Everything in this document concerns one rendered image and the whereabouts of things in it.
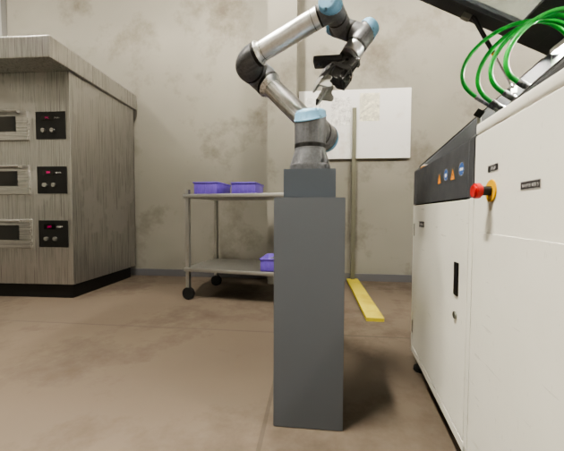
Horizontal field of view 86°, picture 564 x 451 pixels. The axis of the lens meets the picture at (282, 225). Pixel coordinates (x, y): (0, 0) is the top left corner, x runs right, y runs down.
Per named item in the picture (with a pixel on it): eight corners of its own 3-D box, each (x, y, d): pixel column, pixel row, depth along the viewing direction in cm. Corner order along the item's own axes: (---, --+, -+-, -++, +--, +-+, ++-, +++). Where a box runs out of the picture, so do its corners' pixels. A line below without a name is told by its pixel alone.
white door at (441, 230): (410, 344, 150) (413, 205, 147) (414, 344, 149) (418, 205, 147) (459, 440, 86) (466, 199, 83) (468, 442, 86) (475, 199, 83)
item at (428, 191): (414, 204, 145) (415, 170, 145) (424, 204, 144) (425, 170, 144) (466, 198, 85) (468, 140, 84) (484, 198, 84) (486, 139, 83)
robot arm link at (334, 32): (329, 2, 114) (354, 10, 110) (337, 19, 124) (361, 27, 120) (319, 23, 116) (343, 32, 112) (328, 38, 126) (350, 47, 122)
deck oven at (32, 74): (-124, 302, 250) (-138, 42, 242) (15, 273, 371) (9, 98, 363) (55, 307, 239) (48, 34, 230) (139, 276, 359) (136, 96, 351)
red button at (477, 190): (467, 202, 74) (468, 181, 74) (485, 202, 73) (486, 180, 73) (476, 201, 69) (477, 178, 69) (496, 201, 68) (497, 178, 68)
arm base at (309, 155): (287, 169, 107) (287, 140, 106) (291, 174, 122) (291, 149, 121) (331, 168, 105) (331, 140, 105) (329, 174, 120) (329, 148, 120)
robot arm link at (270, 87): (315, 154, 119) (234, 72, 134) (327, 159, 132) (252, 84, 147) (337, 129, 114) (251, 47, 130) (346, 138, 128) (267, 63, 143)
